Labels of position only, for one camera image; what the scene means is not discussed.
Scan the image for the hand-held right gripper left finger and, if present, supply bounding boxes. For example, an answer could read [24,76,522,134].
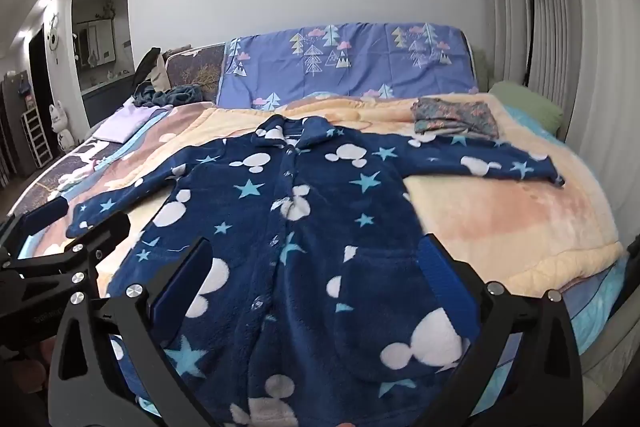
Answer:
[48,237,216,427]

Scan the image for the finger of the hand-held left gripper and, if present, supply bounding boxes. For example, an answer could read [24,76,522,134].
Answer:
[0,199,69,253]
[7,212,132,305]

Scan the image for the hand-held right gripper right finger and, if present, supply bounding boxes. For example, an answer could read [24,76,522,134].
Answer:
[419,233,587,427]

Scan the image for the navy fleece star print robe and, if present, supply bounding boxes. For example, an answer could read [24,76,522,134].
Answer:
[65,114,566,427]

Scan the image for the dark blue clothes heap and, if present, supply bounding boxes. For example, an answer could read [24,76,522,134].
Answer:
[132,83,203,108]

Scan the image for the folded floral clothes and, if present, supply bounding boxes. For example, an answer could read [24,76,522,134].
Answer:
[411,98,501,138]

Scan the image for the cartoon printed bed sheet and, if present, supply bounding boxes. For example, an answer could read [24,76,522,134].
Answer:
[9,139,103,220]

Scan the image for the white shelf rack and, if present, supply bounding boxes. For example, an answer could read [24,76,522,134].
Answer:
[21,109,53,168]

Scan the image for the peach plush blanket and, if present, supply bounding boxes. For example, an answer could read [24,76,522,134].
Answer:
[20,92,626,303]

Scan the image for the white lucky cat figurine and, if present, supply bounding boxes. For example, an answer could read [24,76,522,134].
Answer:
[48,99,75,152]

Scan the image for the dark wooden cabinet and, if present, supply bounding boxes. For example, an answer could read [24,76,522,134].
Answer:
[0,71,32,190]

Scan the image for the lilac cloth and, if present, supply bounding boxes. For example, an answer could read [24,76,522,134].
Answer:
[92,102,161,142]

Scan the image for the white tote bag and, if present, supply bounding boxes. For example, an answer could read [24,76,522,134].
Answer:
[150,49,173,94]

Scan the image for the black bag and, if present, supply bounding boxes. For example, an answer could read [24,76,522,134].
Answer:
[131,48,161,95]

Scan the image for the dark patterned cushion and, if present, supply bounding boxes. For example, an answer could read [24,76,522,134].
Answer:
[165,44,227,102]

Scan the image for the green pillow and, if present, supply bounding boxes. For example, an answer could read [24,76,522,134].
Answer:
[487,80,565,135]

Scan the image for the purple tree print quilt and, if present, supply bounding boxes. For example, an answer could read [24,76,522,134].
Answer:
[216,23,481,112]

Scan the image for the white pleated curtain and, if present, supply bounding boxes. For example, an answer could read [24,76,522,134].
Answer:
[470,0,640,253]

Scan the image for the white wall decoration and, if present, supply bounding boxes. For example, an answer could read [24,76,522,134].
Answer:
[45,14,63,62]

